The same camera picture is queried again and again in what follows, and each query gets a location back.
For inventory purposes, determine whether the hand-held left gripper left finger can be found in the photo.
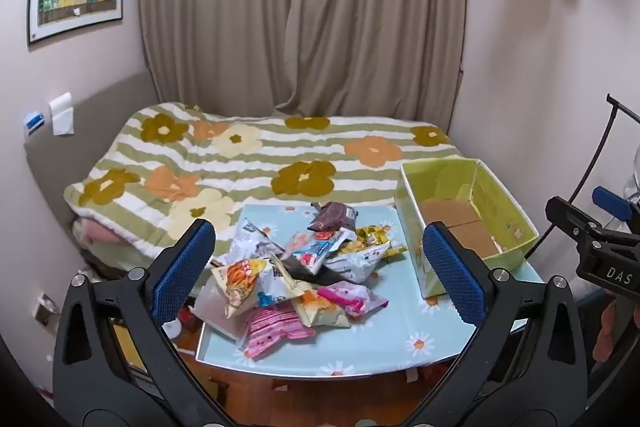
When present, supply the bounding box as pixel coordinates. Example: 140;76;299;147
52;218;236;427

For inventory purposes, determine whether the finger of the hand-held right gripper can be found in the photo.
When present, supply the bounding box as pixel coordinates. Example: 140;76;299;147
592;186;640;229
545;195;609;241

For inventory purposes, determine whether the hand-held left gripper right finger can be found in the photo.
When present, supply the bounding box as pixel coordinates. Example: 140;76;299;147
421;221;588;427

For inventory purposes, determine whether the white text-printed snack packet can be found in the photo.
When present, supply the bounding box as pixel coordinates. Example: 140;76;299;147
227;218;286;265

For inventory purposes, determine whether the green cardboard box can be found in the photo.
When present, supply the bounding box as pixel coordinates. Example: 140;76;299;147
395;158;540;300

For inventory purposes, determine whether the person's right hand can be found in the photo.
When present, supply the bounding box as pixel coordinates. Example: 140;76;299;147
592;296;622;363

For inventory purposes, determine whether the translucent white snack packet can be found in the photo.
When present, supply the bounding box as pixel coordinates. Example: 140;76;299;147
192;279;246;343

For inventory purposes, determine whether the orange yellow snack packet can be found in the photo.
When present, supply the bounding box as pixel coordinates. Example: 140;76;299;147
211;257;268;320

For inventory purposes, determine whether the light blue daisy tablecloth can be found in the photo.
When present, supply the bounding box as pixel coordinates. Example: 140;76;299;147
195;202;546;380

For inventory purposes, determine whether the gold foil snack packet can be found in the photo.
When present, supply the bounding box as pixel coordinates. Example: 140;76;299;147
355;224;408;263

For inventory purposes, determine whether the white blue-corner snack packet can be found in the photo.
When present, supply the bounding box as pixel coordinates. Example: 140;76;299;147
257;254;313;308

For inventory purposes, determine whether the pink folded bedding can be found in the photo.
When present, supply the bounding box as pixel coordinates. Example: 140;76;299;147
72;217;151;278

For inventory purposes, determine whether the yellow cardboard box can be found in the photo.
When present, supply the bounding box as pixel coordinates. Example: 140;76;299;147
112;324;133;368

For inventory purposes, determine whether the plain pink snack packet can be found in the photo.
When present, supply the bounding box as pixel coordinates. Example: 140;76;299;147
316;284;390;319

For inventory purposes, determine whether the pink striped snack packet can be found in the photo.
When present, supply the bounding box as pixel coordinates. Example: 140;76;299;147
242;304;317;360

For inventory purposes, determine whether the floral striped blanket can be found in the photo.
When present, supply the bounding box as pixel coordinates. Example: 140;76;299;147
62;102;463;268

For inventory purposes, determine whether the white red-blue snack packet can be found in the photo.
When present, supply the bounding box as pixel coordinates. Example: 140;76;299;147
280;229;358;275

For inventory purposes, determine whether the purple-brown snack packet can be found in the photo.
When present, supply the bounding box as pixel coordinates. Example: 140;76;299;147
307;201;360;235

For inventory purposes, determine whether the pale yellow snack packet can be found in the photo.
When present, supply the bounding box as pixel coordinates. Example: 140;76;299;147
292;292;351;330

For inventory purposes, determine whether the grey padded headboard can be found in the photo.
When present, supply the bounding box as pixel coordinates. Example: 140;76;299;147
22;69;163;268

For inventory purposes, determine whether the beige curtain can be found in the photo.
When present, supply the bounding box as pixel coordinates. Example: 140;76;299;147
137;0;468;128

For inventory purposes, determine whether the black cable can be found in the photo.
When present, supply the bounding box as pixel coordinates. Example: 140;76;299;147
522;93;640;260

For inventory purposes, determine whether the wall socket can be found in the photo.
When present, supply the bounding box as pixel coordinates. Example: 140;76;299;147
34;293;61;325

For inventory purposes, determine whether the white wall paper note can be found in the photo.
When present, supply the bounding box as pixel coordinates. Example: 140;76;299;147
48;92;76;136

